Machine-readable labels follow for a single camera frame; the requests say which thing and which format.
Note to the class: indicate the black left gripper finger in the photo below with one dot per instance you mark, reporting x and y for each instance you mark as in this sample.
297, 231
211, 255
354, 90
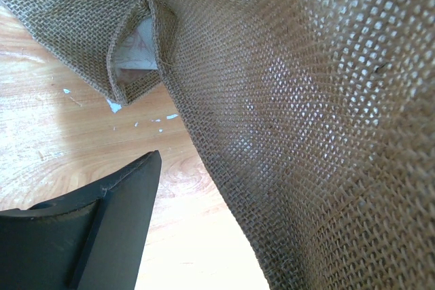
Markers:
90, 238

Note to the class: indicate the pink patterned canvas bag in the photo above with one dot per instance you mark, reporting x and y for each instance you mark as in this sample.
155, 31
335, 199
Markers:
314, 118

